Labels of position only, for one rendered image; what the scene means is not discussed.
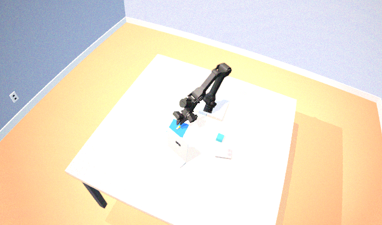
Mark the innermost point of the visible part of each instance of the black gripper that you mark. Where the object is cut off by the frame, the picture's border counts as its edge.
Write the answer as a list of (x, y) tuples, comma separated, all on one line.
[(180, 116)]

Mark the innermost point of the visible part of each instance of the blue flat square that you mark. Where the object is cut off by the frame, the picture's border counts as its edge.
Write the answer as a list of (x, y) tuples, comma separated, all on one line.
[(181, 131)]

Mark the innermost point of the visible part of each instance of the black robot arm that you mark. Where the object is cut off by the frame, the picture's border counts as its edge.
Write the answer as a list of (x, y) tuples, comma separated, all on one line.
[(217, 76)]

